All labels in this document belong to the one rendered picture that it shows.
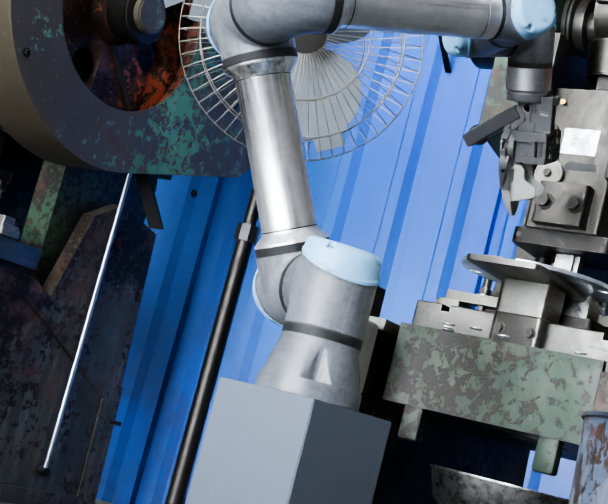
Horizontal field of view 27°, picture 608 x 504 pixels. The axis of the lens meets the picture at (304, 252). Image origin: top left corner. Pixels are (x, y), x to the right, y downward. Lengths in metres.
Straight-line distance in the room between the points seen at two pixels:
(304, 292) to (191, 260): 2.62
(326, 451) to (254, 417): 0.11
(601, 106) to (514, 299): 0.42
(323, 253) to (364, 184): 2.32
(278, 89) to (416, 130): 2.13
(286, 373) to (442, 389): 0.58
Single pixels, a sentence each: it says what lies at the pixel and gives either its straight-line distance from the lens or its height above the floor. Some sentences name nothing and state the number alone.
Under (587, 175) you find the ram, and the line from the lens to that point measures 2.41.
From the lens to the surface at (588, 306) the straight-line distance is 2.38.
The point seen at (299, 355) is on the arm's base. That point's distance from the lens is 1.73.
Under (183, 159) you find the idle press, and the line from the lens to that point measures 3.47.
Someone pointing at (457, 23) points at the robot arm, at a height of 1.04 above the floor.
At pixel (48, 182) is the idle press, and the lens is 3.56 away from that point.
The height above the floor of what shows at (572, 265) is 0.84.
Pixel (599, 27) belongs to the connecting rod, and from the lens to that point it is 2.54.
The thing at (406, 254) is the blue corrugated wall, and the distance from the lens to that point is 3.92.
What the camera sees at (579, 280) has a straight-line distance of 2.24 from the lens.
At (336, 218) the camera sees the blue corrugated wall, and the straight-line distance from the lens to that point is 4.05.
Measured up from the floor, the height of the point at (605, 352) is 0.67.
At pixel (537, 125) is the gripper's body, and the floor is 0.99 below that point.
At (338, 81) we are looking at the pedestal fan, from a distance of 2.98.
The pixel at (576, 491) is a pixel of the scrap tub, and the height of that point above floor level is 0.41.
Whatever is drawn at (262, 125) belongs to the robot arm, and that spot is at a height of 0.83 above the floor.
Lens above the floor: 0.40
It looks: 8 degrees up
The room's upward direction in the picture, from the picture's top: 15 degrees clockwise
